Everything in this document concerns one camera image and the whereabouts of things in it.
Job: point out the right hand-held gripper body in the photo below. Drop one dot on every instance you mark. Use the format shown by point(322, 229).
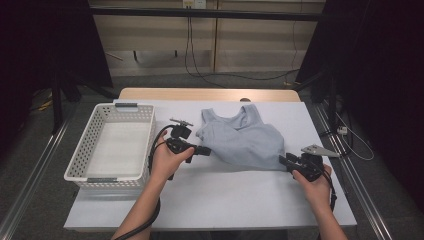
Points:
point(310, 166)

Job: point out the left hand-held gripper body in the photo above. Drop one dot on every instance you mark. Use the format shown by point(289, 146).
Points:
point(178, 143)

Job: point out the light blue tank top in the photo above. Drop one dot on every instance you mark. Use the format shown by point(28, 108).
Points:
point(246, 146)

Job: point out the white perforated plastic basket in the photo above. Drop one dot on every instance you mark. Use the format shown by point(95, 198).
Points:
point(116, 146)

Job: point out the person's left hand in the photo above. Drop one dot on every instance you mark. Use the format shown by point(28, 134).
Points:
point(165, 163)

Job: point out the person's right hand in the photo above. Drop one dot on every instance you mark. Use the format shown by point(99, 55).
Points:
point(316, 193)

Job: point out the white power plug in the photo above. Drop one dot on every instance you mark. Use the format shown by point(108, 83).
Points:
point(342, 130)

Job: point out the white table mat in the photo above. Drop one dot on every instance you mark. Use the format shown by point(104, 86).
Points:
point(216, 200)

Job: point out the round table grommet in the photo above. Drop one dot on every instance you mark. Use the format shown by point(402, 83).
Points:
point(245, 99)

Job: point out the black metal stand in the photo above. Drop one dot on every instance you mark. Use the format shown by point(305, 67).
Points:
point(331, 100)
point(56, 110)

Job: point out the black curtain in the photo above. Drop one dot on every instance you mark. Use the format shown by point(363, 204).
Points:
point(40, 40)
point(383, 66)

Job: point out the black horizontal metal bar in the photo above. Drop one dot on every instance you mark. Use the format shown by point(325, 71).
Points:
point(233, 14)

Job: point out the white wall socket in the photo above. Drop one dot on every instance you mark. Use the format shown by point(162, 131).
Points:
point(200, 4)

